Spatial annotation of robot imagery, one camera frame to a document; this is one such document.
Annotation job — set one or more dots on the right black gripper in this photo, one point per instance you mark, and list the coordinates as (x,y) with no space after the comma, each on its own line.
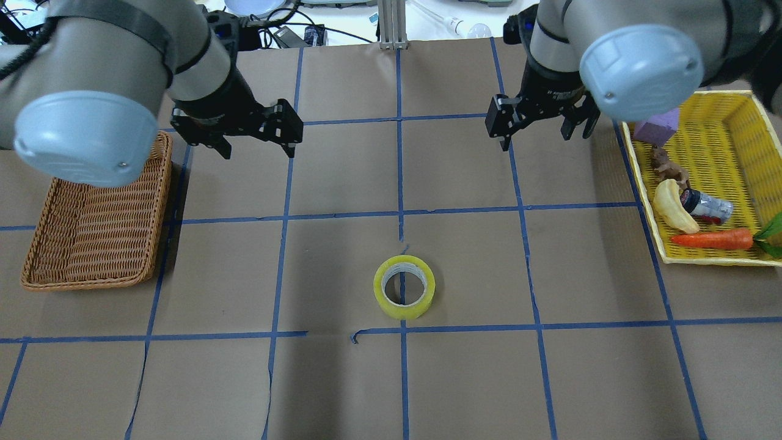
(551,87)

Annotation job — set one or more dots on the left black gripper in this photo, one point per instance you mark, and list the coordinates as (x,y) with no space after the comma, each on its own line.
(225,98)

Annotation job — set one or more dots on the yellow tape roll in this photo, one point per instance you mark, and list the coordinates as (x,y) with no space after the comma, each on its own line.
(402,266)

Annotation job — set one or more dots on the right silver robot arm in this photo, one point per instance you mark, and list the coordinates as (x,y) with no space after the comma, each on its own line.
(631,60)

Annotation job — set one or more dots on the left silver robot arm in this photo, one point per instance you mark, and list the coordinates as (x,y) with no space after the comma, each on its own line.
(80,101)

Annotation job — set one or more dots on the purple foam block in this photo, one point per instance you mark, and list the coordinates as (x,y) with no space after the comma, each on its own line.
(658,129)

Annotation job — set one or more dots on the brown toy figure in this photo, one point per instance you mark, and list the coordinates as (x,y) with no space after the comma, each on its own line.
(665,168)

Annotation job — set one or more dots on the light blue plate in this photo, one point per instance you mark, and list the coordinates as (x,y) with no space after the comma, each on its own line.
(258,8)

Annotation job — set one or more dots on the yellow toy banana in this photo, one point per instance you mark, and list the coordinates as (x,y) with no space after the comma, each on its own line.
(667,203)

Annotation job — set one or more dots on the small printed can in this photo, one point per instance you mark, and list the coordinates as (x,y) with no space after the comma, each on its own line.
(701,206)

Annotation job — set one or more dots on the yellow plastic basket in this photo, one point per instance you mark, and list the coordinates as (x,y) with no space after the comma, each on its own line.
(729,146)

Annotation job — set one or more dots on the brown wicker basket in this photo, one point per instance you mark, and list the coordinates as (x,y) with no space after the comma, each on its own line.
(89,237)

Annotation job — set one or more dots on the orange toy carrot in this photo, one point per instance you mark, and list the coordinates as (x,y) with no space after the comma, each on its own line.
(738,239)

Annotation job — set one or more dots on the aluminium frame post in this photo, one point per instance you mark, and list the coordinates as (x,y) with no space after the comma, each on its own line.
(392,25)

